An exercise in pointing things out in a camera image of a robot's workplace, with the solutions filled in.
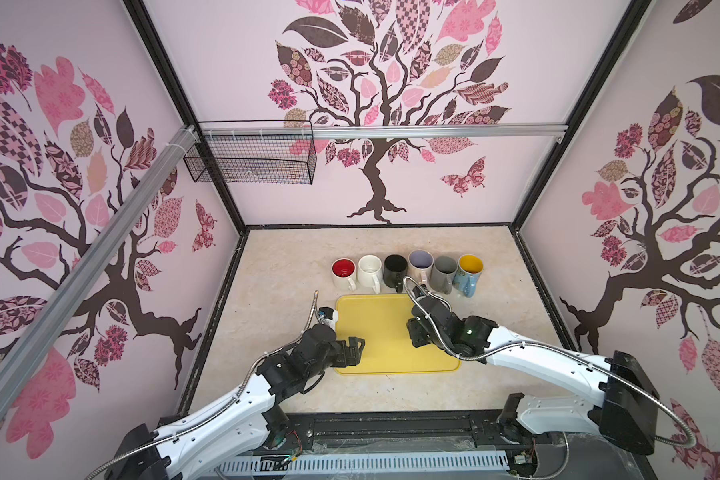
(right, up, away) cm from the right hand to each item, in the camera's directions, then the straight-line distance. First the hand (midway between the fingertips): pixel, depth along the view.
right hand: (411, 320), depth 81 cm
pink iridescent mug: (+5, +15, +14) cm, 21 cm away
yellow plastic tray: (-8, -3, +16) cm, 18 cm away
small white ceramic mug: (-21, +12, +21) cm, 32 cm away
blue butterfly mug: (+20, +12, +12) cm, 26 cm away
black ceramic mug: (-3, +13, +17) cm, 22 cm away
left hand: (-17, -7, -2) cm, 18 cm away
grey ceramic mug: (+13, +14, +14) cm, 23 cm away
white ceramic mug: (-12, +13, +17) cm, 24 cm away
